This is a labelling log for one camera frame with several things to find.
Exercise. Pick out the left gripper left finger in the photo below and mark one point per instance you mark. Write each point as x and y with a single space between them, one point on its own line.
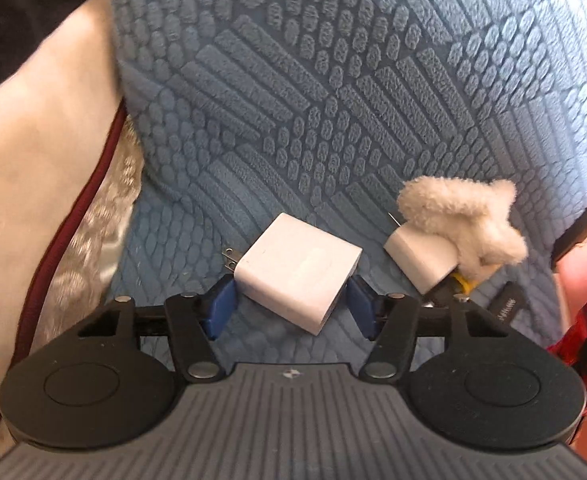
193 322

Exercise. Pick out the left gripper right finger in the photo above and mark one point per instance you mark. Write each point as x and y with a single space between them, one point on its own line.
390 321

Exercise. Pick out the small black rectangular stick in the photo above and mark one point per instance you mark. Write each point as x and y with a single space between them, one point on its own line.
508 302

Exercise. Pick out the small white charger cube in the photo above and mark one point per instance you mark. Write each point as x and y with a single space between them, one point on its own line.
425 259

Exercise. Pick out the white fluffy plush toy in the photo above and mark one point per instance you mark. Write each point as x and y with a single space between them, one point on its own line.
472 215

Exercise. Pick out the striped cream red blanket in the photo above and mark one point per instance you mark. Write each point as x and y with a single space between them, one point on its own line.
70 170

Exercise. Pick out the blue textured sofa cover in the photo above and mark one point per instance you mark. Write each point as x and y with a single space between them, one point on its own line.
322 109

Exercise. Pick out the yellow handled screwdriver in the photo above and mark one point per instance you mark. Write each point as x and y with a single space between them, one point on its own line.
453 289

